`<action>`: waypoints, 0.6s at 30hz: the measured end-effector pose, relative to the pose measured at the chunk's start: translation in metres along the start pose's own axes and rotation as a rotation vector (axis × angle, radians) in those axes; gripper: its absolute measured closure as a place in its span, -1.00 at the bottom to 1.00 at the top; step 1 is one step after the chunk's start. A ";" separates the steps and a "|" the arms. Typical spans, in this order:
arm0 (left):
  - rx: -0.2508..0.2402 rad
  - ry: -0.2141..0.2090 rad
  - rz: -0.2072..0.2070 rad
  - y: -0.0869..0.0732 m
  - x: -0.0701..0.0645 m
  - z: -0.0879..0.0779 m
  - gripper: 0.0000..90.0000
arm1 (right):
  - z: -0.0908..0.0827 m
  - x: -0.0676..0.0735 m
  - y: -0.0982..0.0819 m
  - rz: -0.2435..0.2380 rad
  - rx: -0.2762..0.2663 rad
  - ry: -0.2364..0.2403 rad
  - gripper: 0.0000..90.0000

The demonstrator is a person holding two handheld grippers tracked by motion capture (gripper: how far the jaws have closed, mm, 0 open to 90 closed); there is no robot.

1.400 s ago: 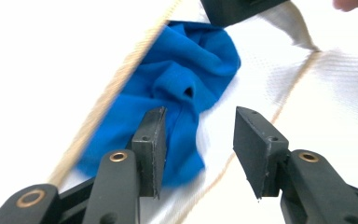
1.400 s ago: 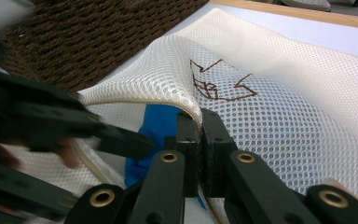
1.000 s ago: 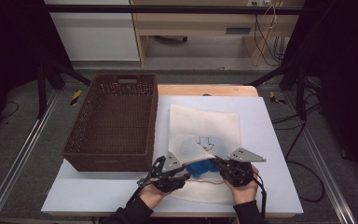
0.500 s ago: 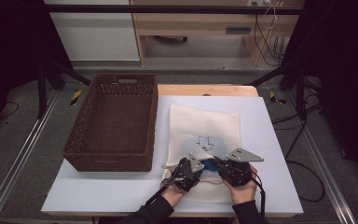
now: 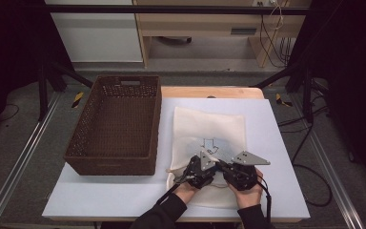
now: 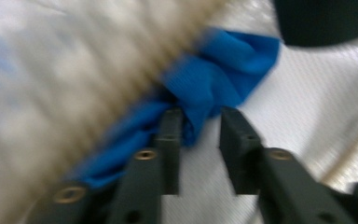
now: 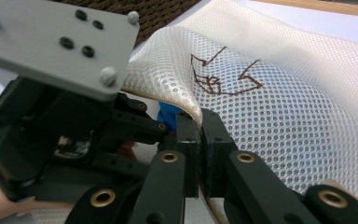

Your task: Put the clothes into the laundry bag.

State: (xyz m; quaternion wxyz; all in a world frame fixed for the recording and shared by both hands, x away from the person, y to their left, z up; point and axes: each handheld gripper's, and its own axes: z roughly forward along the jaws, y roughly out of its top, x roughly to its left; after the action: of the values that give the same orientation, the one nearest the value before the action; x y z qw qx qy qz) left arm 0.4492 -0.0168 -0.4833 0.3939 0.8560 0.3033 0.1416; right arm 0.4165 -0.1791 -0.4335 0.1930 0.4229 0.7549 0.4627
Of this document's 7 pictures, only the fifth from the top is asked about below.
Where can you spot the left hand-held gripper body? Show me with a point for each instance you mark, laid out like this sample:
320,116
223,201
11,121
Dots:
198,173

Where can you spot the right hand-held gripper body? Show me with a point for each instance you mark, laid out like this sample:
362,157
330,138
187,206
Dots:
241,176

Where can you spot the brown woven basket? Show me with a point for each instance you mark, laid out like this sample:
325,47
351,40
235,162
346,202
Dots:
124,105

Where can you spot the person's right hand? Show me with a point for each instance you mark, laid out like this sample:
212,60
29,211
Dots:
249,197

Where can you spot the person's left hand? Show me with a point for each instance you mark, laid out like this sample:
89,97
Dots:
186,192

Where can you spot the white board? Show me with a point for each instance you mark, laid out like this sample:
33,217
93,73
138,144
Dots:
267,127

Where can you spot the yellow black tape piece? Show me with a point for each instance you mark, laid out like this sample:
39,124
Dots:
281,101
77,99

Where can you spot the black metal stand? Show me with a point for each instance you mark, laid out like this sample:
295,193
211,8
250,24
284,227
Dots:
43,92
307,95

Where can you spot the light wooden desk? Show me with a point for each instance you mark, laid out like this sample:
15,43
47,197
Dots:
200,20

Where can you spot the black horizontal bar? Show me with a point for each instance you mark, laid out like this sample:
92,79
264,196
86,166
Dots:
171,9

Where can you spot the white cabinet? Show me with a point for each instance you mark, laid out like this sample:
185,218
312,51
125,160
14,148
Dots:
98,35

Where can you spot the aluminium rail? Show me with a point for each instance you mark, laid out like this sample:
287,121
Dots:
22,152
330,165

